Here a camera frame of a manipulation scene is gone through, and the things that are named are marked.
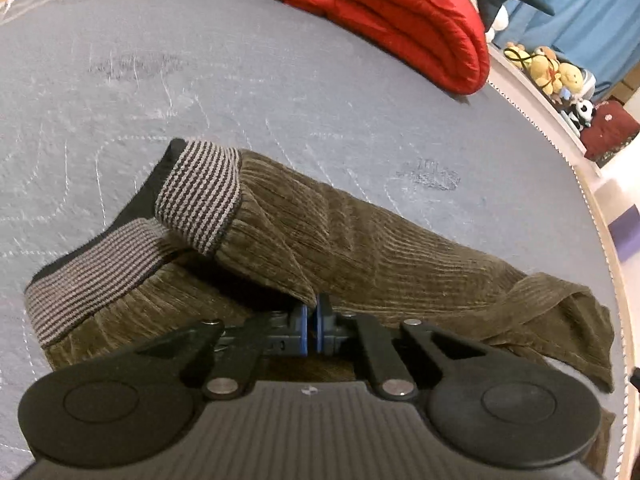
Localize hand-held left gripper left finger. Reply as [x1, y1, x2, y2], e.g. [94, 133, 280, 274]
[131, 305, 309, 401]

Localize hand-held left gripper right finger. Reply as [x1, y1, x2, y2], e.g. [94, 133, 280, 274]
[316, 294, 506, 402]

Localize olive corduroy pants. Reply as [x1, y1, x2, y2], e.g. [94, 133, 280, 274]
[24, 137, 618, 476]

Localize white window sill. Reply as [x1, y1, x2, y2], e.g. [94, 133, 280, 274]
[487, 42, 608, 191]

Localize purple bag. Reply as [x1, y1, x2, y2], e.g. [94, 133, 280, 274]
[611, 212, 640, 261]

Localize red folded quilt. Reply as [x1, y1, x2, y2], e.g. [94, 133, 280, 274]
[276, 0, 492, 96]

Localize panda plush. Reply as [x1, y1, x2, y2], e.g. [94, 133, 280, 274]
[570, 99, 597, 128]

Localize yellow bear plush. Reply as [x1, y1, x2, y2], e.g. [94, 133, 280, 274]
[527, 46, 563, 96]

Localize red cushion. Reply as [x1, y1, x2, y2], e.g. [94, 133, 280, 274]
[582, 100, 640, 163]

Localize yellow round face plush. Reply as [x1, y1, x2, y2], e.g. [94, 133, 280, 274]
[556, 62, 586, 98]

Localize white plush toy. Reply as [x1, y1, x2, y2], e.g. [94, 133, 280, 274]
[487, 5, 511, 36]

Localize blue curtain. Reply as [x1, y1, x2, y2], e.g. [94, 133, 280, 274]
[500, 0, 640, 103]

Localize yellow plush with black straps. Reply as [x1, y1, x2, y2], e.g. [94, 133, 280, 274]
[503, 42, 531, 70]

